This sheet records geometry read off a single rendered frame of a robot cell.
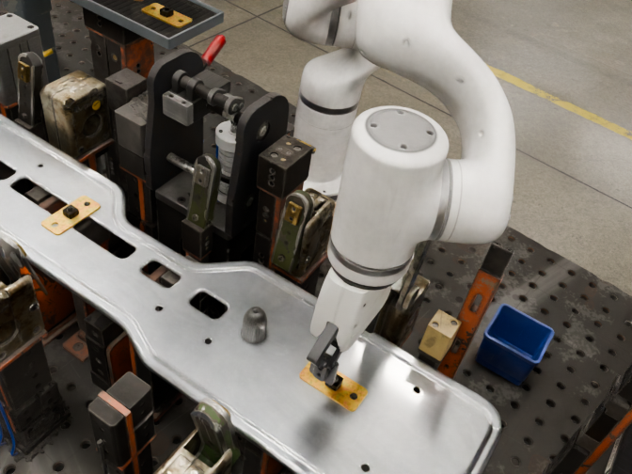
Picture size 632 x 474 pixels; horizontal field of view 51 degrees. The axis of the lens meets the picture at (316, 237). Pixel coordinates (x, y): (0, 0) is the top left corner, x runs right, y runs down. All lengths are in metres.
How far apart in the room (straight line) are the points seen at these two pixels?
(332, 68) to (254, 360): 0.62
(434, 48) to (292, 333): 0.44
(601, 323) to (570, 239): 1.32
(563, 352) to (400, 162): 0.93
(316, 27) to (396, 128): 0.64
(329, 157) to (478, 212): 0.79
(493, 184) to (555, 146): 2.70
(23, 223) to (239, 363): 0.39
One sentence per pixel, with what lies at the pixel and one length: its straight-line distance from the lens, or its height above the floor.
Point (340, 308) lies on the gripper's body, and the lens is 0.66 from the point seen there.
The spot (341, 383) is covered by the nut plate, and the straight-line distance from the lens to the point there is 0.85.
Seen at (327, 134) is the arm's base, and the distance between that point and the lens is 1.31.
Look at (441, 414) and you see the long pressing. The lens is 0.86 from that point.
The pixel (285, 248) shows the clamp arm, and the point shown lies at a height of 1.02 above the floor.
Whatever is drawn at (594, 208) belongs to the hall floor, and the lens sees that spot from 3.01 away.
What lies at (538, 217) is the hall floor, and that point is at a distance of 2.83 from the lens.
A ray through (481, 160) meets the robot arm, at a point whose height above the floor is 1.37.
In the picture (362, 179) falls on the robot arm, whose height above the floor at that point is 1.36.
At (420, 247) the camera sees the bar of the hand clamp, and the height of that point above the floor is 1.15.
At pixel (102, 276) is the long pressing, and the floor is 1.00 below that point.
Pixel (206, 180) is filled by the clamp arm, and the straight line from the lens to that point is 0.97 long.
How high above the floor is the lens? 1.71
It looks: 44 degrees down
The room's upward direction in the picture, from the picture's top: 10 degrees clockwise
